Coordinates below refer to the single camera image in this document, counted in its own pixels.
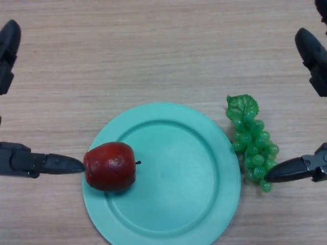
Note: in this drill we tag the red apple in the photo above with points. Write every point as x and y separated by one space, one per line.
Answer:
110 168

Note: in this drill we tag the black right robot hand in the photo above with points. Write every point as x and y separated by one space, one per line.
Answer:
309 51

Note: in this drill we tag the green round plate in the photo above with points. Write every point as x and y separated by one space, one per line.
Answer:
173 183

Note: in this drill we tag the green plastic grape bunch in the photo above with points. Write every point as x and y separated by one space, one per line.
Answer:
253 148

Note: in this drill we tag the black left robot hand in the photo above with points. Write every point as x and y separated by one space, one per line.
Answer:
20 162

